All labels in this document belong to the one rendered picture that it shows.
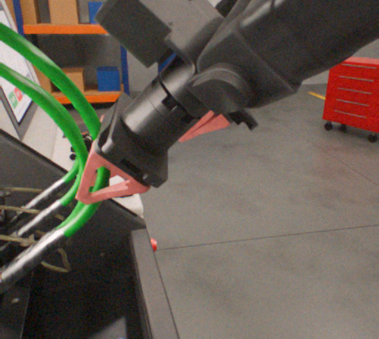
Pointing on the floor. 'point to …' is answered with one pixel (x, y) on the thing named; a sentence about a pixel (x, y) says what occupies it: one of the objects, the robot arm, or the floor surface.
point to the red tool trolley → (354, 95)
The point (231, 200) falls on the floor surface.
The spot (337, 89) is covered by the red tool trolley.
